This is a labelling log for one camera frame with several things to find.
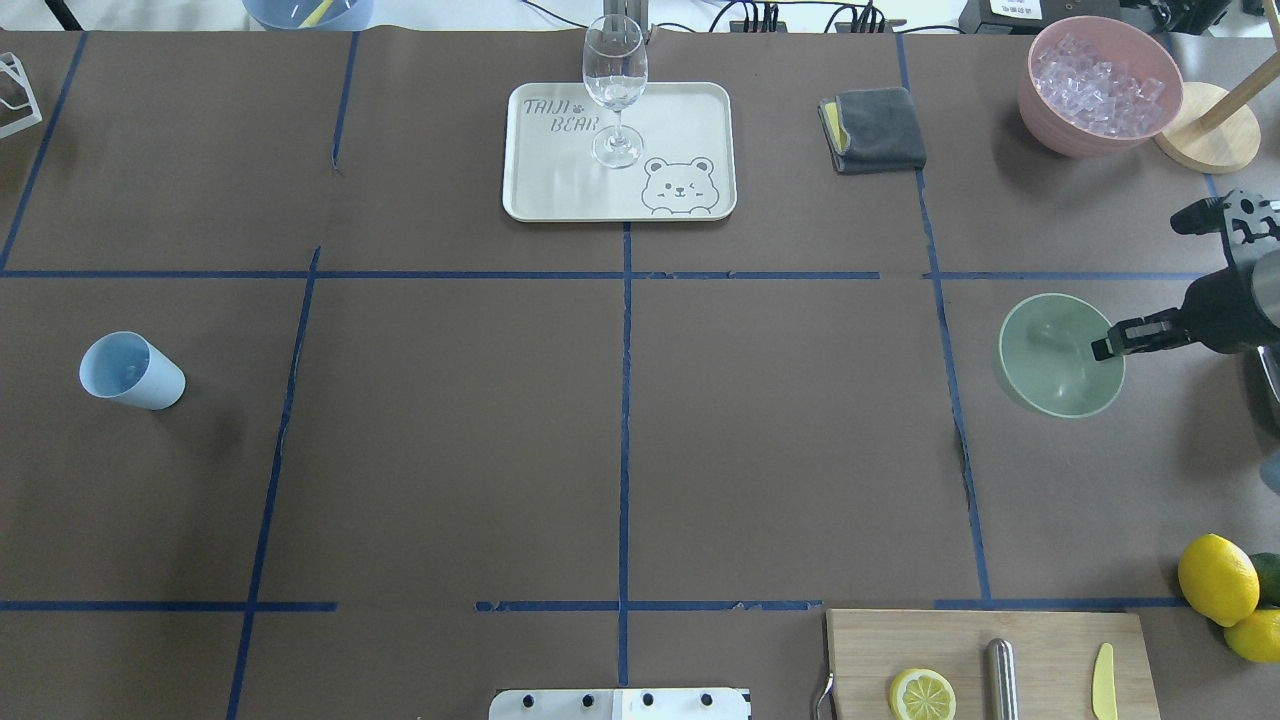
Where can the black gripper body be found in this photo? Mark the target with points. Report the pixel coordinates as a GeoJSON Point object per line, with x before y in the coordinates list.
{"type": "Point", "coordinates": [1218, 312]}

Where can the yellow plastic fork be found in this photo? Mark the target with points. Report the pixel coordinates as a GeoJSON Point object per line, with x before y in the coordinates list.
{"type": "Point", "coordinates": [316, 14]}

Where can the wine glass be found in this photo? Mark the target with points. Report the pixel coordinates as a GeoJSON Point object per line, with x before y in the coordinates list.
{"type": "Point", "coordinates": [615, 69]}

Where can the grey folded cloth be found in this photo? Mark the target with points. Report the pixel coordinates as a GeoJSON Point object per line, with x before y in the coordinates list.
{"type": "Point", "coordinates": [872, 130]}

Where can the green lime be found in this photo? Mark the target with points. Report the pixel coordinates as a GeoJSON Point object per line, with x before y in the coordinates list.
{"type": "Point", "coordinates": [1266, 565]}

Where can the wooden stand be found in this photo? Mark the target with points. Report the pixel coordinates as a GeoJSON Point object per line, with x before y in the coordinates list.
{"type": "Point", "coordinates": [1214, 131]}

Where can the blue plastic cup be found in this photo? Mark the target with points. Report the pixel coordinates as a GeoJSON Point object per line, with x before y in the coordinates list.
{"type": "Point", "coordinates": [123, 367]}

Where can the blue bowl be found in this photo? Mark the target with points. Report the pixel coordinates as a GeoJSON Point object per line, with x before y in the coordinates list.
{"type": "Point", "coordinates": [344, 16]}

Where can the wooden cutting board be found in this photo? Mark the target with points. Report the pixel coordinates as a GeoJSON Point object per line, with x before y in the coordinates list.
{"type": "Point", "coordinates": [1053, 656]}

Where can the green bowl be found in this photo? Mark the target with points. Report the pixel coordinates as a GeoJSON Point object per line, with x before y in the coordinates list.
{"type": "Point", "coordinates": [1043, 358]}

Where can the pink bowl with ice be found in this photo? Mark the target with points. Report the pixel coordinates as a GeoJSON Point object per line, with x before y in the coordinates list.
{"type": "Point", "coordinates": [1094, 86]}

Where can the yellow lemon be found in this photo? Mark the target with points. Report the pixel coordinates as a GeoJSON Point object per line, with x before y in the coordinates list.
{"type": "Point", "coordinates": [1256, 638]}
{"type": "Point", "coordinates": [1218, 580]}

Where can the metal handled knife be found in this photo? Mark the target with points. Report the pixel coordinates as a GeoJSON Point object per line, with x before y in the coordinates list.
{"type": "Point", "coordinates": [1002, 691]}

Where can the yellow plastic knife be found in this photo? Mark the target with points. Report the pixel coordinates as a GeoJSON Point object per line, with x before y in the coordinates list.
{"type": "Point", "coordinates": [1103, 684]}

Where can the white wire cup rack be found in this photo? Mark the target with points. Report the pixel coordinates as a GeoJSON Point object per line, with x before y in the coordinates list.
{"type": "Point", "coordinates": [19, 104]}

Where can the white camera pole base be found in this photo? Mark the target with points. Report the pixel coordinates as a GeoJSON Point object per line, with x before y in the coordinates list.
{"type": "Point", "coordinates": [623, 703]}

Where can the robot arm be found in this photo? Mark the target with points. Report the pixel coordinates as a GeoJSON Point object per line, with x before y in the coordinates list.
{"type": "Point", "coordinates": [1261, 278]}

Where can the half lemon slice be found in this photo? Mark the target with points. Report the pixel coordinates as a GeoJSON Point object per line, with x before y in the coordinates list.
{"type": "Point", "coordinates": [920, 693]}

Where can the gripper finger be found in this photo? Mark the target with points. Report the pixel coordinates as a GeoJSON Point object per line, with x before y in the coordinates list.
{"type": "Point", "coordinates": [1168, 320]}
{"type": "Point", "coordinates": [1120, 344]}

